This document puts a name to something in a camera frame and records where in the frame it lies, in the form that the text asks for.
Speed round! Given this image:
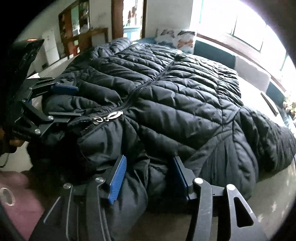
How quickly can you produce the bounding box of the black puffer jacket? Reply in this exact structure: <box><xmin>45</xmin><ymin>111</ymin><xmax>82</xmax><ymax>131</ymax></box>
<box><xmin>27</xmin><ymin>38</ymin><xmax>295</xmax><ymax>240</ymax></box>

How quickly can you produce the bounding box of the white cabinet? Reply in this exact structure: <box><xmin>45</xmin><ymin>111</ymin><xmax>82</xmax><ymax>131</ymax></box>
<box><xmin>42</xmin><ymin>29</ymin><xmax>60</xmax><ymax>66</ymax></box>

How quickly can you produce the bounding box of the wooden desk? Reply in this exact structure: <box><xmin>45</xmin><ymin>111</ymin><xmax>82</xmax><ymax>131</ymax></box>
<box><xmin>78</xmin><ymin>28</ymin><xmax>109</xmax><ymax>53</ymax></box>

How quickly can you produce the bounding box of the grey star quilted bedspread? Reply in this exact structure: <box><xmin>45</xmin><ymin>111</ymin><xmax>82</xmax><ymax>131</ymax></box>
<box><xmin>127</xmin><ymin>78</ymin><xmax>295</xmax><ymax>240</ymax></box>

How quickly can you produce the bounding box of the grey headboard cushion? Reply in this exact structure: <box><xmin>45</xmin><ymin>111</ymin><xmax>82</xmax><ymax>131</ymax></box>
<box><xmin>234</xmin><ymin>55</ymin><xmax>271</xmax><ymax>92</ymax></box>

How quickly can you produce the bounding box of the butterfly print pillow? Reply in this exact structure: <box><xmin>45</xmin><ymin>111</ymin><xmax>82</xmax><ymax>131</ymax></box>
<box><xmin>155</xmin><ymin>28</ymin><xmax>196</xmax><ymax>54</ymax></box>

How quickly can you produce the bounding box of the green framed window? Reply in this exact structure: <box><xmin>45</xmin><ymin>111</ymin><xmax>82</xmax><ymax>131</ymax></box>
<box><xmin>199</xmin><ymin>1</ymin><xmax>287</xmax><ymax>70</ymax></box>

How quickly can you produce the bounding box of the wooden wall shelf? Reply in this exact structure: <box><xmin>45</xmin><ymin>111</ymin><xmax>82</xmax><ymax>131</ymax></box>
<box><xmin>58</xmin><ymin>1</ymin><xmax>90</xmax><ymax>58</ymax></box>

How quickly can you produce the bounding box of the wooden door frame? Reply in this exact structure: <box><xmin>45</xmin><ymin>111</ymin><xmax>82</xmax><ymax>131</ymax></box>
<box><xmin>111</xmin><ymin>1</ymin><xmax>147</xmax><ymax>41</ymax></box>

